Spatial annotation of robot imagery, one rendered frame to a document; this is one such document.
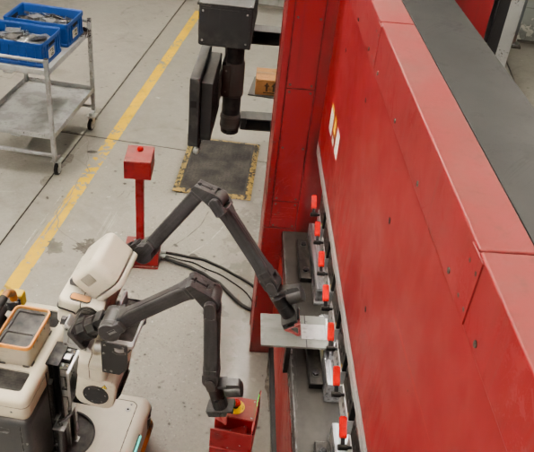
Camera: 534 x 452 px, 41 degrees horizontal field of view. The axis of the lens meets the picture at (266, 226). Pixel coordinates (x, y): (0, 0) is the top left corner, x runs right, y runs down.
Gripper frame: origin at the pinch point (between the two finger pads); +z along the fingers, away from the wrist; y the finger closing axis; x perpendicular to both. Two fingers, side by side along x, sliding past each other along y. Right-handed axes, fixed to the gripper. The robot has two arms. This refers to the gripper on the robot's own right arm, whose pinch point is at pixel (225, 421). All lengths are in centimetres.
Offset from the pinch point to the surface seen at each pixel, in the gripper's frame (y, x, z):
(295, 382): 24.8, 19.0, -0.9
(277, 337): 18.7, 28.8, -15.6
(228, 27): -2, 127, -110
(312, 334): 31.7, 33.5, -12.2
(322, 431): 36.8, -2.3, 2.5
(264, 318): 12.1, 38.1, -17.4
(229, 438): 1.7, -4.7, 3.9
